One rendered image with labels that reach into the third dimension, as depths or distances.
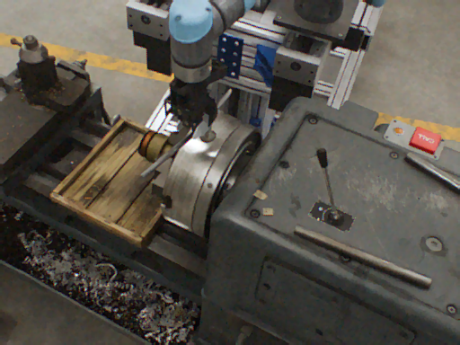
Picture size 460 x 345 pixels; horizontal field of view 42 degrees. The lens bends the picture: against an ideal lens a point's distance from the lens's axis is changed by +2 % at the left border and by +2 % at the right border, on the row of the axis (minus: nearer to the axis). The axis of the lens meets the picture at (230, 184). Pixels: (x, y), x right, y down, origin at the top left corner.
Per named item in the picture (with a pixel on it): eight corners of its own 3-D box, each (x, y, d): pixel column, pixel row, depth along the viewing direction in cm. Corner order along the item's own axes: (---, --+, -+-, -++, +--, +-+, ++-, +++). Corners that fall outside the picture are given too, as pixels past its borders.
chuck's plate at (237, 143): (257, 173, 171) (267, 103, 144) (204, 259, 155) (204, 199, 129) (246, 169, 171) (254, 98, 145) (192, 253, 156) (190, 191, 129)
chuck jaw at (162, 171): (198, 169, 148) (173, 196, 140) (195, 182, 151) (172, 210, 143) (161, 151, 150) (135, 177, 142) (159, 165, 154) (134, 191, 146)
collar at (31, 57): (54, 51, 168) (52, 43, 165) (36, 67, 163) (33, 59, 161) (31, 40, 169) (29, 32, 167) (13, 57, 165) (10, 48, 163)
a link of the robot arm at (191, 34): (225, 3, 101) (192, 30, 97) (223, 50, 110) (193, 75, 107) (190, -18, 103) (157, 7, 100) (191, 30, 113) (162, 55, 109)
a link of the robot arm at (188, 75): (186, 33, 112) (222, 52, 110) (187, 51, 116) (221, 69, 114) (163, 57, 109) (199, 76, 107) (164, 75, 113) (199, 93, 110)
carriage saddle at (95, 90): (105, 100, 193) (103, 86, 188) (7, 199, 167) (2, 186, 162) (30, 65, 200) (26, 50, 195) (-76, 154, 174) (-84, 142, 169)
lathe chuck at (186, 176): (246, 169, 171) (254, 98, 145) (192, 253, 156) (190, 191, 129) (219, 156, 173) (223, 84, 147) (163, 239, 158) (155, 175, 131)
